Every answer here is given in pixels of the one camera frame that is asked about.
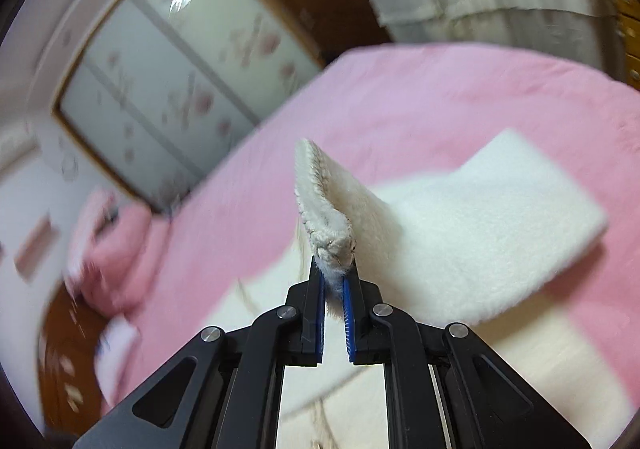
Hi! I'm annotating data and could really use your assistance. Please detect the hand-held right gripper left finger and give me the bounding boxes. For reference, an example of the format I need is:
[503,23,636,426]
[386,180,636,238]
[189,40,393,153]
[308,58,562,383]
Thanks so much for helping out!
[72,256,328,449]

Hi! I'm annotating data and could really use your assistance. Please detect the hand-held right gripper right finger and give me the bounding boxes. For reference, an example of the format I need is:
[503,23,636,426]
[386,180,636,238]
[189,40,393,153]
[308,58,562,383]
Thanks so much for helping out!
[342,263,578,449]

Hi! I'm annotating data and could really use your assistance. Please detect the white fluffy garment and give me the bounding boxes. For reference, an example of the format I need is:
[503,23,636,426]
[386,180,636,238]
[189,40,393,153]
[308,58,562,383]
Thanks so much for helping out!
[202,129,611,449]

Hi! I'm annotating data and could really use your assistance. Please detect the white folded cloth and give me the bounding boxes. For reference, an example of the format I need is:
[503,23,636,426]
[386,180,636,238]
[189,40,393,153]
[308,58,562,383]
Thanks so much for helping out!
[95,314,141,395]

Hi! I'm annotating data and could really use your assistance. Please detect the pink folded quilt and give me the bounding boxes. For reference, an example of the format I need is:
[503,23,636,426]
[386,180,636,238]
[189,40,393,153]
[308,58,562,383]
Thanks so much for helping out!
[80,202,171,315]

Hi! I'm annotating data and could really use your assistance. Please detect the pink bed sheet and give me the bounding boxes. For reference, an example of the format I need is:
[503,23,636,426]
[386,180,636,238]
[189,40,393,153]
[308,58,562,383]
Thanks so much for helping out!
[107,42,640,449]

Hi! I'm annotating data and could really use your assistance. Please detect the light pink ruffled pillow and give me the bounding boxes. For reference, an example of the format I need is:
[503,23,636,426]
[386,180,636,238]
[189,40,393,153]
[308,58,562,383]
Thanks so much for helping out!
[67,189,116,280]

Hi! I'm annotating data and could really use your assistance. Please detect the brown wooden headboard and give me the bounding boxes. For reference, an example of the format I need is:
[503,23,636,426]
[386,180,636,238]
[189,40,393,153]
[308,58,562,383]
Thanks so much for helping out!
[37,279,131,435]

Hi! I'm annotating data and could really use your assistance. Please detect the floral sliding door wardrobe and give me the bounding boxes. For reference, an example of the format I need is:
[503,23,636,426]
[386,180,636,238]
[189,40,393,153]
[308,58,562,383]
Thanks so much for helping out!
[52,0,326,215]

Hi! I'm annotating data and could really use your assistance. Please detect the white air conditioner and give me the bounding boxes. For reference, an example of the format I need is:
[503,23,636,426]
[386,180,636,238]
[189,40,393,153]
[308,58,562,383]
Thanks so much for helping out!
[0,124,36,161]

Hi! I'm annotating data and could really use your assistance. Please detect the wooden drawer cabinet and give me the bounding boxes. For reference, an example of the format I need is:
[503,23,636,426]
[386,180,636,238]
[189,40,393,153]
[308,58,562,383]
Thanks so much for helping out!
[602,0,640,90]

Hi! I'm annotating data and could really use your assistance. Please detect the beige wall shelf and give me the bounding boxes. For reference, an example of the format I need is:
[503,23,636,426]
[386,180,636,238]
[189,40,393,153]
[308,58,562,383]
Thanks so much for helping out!
[15,216,53,280]

